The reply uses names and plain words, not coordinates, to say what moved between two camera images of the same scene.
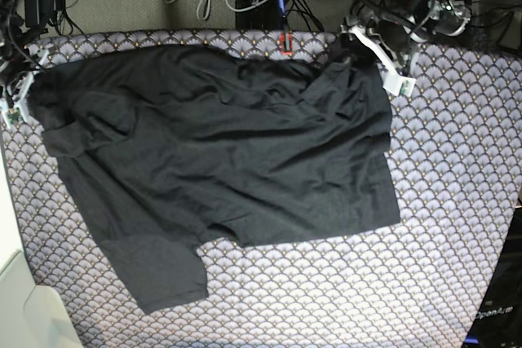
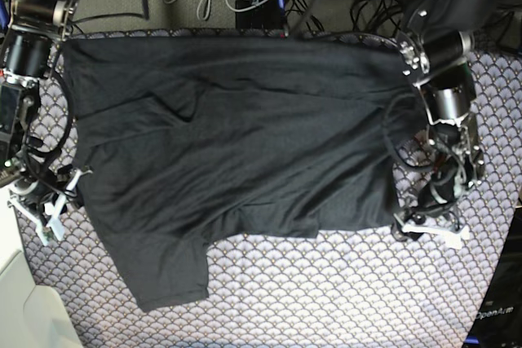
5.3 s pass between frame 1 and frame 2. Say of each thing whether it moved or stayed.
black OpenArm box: stayed
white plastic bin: stayed
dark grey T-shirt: moved
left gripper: moved
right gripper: moved
